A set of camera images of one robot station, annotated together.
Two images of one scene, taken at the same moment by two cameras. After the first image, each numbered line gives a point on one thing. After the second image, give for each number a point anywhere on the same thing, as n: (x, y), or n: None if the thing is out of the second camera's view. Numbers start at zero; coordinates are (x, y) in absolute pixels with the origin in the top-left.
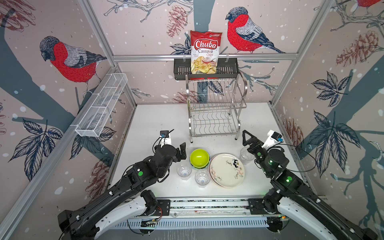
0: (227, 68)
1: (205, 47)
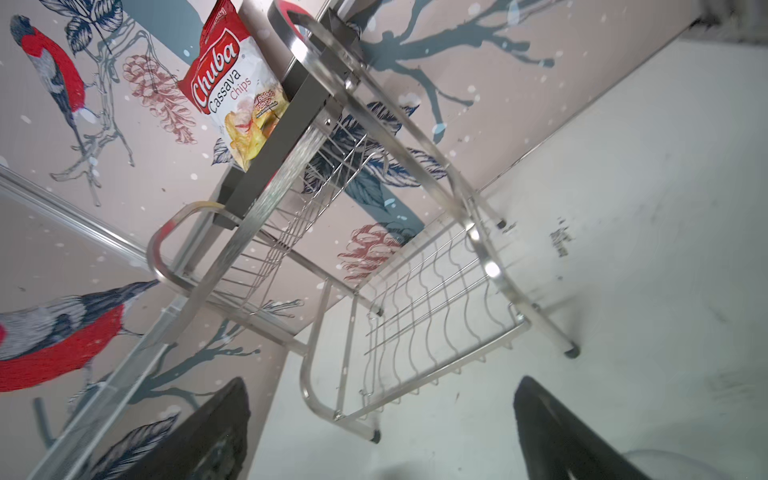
0: (310, 105)
1: (233, 83)
